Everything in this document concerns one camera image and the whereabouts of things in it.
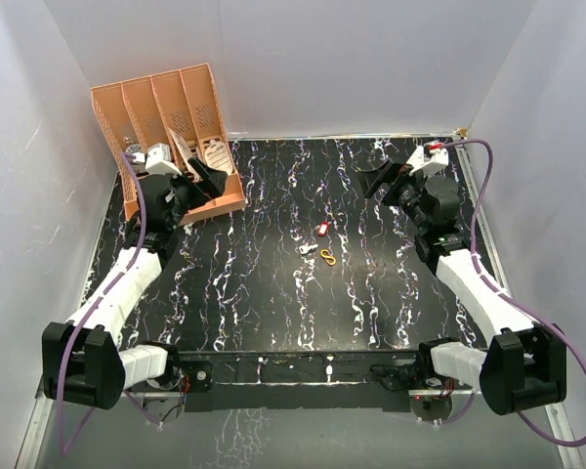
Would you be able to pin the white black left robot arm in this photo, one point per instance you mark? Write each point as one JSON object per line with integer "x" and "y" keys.
{"x": 82, "y": 361}

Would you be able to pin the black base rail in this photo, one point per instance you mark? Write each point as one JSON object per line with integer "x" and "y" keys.
{"x": 383, "y": 379}

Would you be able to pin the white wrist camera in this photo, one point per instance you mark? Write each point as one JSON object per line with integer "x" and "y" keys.
{"x": 159, "y": 161}
{"x": 428, "y": 160}

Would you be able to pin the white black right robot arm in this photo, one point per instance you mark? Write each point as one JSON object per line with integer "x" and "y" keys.
{"x": 524, "y": 364}

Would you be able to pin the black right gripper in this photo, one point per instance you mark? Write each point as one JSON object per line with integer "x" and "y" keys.
{"x": 372, "y": 180}

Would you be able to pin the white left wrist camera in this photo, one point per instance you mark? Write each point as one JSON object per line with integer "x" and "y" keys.
{"x": 159, "y": 161}

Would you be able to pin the orange carabiner keyring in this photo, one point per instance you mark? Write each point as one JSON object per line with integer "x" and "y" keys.
{"x": 328, "y": 257}

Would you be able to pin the orange plastic file organizer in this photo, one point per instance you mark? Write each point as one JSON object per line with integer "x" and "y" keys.
{"x": 155, "y": 109}

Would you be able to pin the silver key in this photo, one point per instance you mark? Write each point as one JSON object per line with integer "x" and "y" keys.
{"x": 307, "y": 249}

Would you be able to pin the white paper card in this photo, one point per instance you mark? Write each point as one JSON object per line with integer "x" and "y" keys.
{"x": 184, "y": 151}

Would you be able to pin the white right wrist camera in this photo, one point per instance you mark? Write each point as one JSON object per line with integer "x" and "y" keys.
{"x": 428, "y": 160}

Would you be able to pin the red key tag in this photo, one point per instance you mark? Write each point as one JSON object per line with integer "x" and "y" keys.
{"x": 323, "y": 229}

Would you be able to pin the white label packet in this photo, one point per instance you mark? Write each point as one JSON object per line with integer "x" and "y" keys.
{"x": 217, "y": 156}

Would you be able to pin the grey tape roll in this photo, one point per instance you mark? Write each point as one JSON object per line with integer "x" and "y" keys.
{"x": 134, "y": 153}

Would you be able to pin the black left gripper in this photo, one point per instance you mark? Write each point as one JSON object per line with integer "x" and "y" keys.
{"x": 212, "y": 181}

